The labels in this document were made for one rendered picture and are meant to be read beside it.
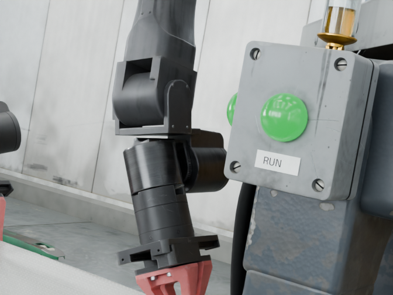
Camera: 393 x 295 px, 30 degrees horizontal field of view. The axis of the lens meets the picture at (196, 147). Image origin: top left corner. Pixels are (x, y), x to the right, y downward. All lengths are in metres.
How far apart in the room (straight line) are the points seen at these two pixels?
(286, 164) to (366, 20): 0.32
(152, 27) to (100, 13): 6.78
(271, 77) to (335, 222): 0.10
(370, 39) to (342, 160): 0.29
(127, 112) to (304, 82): 0.35
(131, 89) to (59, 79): 7.03
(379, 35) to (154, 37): 0.23
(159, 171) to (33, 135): 7.24
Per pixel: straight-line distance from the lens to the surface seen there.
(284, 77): 0.46
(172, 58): 0.76
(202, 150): 0.81
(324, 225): 0.49
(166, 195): 0.75
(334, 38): 0.53
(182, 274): 0.73
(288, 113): 0.44
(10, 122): 1.02
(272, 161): 0.46
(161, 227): 0.74
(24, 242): 5.63
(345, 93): 0.44
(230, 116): 0.48
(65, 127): 7.67
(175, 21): 0.78
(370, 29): 0.73
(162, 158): 0.76
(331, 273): 0.49
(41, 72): 7.98
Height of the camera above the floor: 1.28
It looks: 3 degrees down
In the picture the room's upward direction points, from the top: 10 degrees clockwise
